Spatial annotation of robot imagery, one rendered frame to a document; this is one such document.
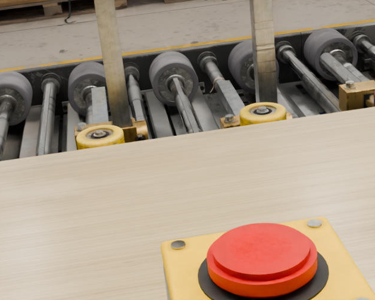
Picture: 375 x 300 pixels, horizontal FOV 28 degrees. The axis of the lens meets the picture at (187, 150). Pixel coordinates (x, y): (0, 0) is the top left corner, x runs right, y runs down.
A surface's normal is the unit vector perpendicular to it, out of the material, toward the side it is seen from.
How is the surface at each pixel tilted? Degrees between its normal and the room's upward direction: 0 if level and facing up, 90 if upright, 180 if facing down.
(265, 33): 90
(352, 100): 90
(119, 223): 0
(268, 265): 0
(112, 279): 0
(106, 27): 90
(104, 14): 90
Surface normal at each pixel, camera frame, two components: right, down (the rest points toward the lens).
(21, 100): 0.14, 0.39
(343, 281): -0.10, -0.91
